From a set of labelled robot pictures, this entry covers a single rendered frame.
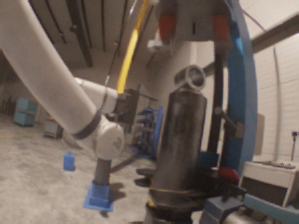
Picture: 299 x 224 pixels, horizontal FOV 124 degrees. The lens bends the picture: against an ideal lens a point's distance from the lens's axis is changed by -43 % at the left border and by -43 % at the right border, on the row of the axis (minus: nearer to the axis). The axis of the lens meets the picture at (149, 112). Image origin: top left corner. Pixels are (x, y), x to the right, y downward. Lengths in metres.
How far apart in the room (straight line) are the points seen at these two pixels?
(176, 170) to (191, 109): 0.29
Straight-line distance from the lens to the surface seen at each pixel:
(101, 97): 0.44
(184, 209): 0.55
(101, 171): 1.98
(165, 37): 0.93
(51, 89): 0.25
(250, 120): 0.97
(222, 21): 1.04
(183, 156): 0.63
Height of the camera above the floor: 1.25
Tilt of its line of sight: 8 degrees up
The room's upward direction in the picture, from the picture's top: 11 degrees clockwise
